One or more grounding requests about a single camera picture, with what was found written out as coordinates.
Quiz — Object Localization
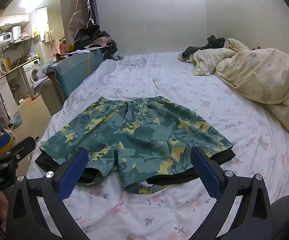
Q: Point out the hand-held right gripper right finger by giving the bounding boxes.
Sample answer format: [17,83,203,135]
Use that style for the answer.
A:
[191,147,272,240]

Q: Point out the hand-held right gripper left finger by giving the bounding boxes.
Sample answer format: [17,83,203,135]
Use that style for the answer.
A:
[6,147,90,240]

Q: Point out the green yellow leaf-print short pants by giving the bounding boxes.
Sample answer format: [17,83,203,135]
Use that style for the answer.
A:
[35,96,235,194]

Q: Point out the kitchen counter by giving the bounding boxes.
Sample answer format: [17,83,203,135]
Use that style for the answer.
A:
[0,56,42,115]

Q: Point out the white washing machine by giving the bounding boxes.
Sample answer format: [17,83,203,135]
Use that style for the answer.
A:
[21,59,42,98]

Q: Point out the white floral bed sheet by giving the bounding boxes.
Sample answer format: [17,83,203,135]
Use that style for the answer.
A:
[26,51,289,240]

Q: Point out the person's dark clothing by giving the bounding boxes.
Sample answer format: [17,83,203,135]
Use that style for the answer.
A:
[269,194,289,240]

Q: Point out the white water heater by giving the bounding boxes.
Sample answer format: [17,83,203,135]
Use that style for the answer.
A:
[0,31,13,52]

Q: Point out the cream bear-print duvet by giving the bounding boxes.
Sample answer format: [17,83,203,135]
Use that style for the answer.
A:
[191,38,289,137]

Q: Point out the beige hanging towel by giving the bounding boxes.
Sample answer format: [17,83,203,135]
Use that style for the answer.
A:
[44,30,55,43]

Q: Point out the pile of dark clothes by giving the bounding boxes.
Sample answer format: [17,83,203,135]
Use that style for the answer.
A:
[74,20,123,60]

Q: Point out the black garment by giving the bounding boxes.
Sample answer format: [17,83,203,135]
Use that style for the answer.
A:
[178,35,226,63]

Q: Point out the white wall cabinet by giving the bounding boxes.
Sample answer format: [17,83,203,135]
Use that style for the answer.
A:
[0,14,30,27]

